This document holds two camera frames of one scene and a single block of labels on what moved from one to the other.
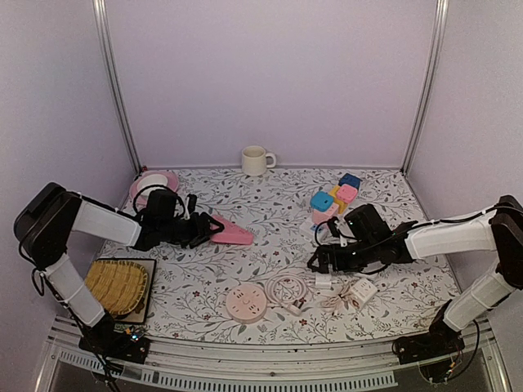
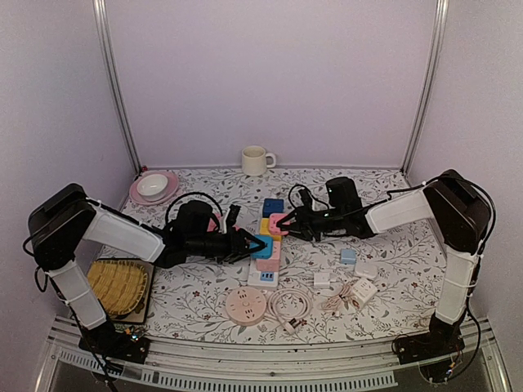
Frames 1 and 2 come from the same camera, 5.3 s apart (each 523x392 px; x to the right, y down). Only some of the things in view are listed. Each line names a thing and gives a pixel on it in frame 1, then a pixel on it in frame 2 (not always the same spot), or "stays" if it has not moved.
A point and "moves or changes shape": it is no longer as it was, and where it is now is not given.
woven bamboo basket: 118,286 stays
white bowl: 151,180 stays
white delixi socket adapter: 361,291 stays
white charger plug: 323,280 stays
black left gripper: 196,240 → 238,248
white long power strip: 308,229 moves or changes shape
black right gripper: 338,265 → 304,224
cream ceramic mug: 254,161 stays
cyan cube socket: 321,201 → 266,252
